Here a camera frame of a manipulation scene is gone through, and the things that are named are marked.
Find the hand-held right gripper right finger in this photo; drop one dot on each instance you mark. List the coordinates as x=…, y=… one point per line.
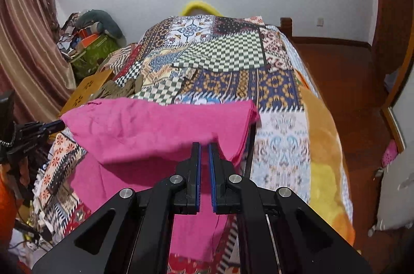
x=213, y=183

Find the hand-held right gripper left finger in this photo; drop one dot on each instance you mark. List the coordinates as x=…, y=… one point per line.
x=196, y=183

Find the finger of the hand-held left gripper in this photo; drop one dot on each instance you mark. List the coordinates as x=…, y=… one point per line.
x=38, y=130

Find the pink pants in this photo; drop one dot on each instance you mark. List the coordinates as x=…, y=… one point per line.
x=145, y=131

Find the olive green pants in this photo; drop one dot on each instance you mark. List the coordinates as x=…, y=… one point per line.
x=113, y=89

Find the yellow cardboard box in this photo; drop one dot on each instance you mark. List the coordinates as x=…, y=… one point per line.
x=93, y=83

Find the striped brown curtain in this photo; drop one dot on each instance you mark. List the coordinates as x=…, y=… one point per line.
x=26, y=44

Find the green patterned bag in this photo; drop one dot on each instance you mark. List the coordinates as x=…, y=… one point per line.
x=93, y=55

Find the orange box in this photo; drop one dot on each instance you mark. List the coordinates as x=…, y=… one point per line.
x=89, y=36

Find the yellow orange fleece blanket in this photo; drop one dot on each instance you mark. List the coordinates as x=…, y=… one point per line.
x=323, y=138

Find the patchwork printed bed sheet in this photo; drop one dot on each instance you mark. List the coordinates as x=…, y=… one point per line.
x=226, y=57

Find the grey green pillow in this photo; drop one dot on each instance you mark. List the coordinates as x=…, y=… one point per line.
x=103, y=20

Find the yellow fluffy cushion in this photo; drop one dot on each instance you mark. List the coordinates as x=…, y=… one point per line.
x=197, y=6

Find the pink slipper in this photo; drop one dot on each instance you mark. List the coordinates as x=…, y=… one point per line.
x=390, y=154

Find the white cloth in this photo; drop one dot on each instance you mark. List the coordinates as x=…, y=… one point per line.
x=396, y=193

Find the wooden framed mirror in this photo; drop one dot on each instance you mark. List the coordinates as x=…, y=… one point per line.
x=396, y=122

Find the dark brown wooden door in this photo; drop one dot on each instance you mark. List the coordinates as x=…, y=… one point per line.
x=391, y=2

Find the wooden bed post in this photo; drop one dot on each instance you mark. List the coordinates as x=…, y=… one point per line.
x=286, y=28

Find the white wall socket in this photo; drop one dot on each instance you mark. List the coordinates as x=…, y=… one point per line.
x=320, y=22

